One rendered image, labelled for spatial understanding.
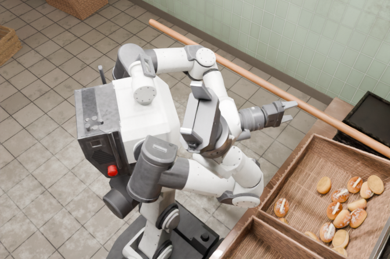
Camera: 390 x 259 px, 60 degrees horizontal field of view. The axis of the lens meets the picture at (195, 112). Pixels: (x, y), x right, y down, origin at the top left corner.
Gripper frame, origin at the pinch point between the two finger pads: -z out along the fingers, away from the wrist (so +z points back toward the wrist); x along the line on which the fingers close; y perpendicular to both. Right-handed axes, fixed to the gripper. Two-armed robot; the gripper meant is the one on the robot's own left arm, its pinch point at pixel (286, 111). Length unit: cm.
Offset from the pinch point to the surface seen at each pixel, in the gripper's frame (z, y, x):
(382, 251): 10, 58, -23
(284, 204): -5, 13, 55
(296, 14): -76, -123, 51
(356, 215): -35, 27, 54
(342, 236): -24, 34, 55
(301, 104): -6.6, -1.5, -0.9
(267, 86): 2.2, -14.0, -0.6
